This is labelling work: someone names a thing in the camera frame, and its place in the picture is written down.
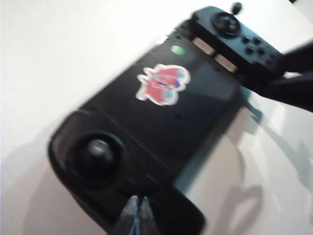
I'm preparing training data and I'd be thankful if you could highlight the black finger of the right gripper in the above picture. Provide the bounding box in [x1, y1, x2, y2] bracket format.
[278, 38, 313, 74]
[268, 72, 313, 105]

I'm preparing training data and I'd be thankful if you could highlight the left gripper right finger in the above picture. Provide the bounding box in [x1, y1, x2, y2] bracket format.
[136, 196, 157, 235]

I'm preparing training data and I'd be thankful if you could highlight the black dual-joystick remote controller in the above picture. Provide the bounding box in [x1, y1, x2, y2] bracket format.
[47, 1, 289, 235]

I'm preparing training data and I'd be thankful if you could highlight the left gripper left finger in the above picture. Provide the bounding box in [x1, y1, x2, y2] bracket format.
[116, 195, 139, 235]

